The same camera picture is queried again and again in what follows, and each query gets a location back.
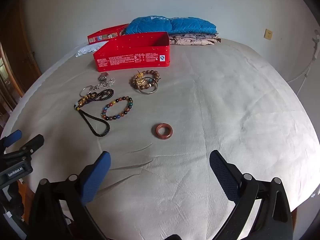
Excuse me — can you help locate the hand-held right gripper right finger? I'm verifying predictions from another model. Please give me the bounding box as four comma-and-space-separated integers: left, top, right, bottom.
209, 150, 293, 240

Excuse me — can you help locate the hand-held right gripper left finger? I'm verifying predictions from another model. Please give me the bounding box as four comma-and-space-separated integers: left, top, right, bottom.
29, 151, 111, 240

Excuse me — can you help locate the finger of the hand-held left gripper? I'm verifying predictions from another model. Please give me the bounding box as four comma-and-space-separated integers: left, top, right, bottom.
0, 129, 22, 151
4, 134, 44, 165

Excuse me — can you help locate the black cord gold bead lanyard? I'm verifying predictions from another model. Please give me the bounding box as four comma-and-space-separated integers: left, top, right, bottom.
74, 94, 110, 137

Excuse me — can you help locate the multicolour bead bracelet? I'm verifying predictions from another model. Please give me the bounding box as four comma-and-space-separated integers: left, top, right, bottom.
101, 96, 134, 121

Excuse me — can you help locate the thin silver bangle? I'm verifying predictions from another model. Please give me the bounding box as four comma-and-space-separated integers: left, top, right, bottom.
80, 86, 97, 97

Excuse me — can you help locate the wooden bead bracelet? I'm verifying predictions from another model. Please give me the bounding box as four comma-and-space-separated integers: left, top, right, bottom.
130, 70, 160, 92

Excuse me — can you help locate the red tin box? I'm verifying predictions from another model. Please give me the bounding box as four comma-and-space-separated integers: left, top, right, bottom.
93, 32, 171, 72

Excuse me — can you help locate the brown wooden furniture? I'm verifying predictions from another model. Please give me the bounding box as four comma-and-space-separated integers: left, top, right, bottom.
0, 0, 42, 130

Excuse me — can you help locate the beige bed sheet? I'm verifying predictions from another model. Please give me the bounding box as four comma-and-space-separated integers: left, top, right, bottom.
0, 39, 320, 240

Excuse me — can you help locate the wide silver bangle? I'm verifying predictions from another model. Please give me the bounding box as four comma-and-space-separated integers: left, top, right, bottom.
136, 81, 158, 95

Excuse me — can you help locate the white lace cloth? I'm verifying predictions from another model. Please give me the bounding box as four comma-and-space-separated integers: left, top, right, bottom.
75, 41, 109, 58

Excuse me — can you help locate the red tin lid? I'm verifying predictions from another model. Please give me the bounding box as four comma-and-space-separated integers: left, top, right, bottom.
87, 24, 130, 44

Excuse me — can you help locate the folded floral cloth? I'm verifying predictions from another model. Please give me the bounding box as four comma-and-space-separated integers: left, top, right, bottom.
168, 32, 222, 46

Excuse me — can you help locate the blue quilted blanket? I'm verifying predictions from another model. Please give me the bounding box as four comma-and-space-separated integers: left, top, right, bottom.
124, 15, 217, 36

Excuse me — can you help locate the red-brown stone ring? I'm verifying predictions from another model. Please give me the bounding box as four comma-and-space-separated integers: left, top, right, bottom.
151, 122, 173, 139

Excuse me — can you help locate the black bead necklace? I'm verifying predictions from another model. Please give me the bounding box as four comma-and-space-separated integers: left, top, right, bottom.
94, 89, 114, 103

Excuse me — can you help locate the white wall cable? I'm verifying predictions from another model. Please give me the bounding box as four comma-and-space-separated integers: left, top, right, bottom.
286, 30, 320, 95

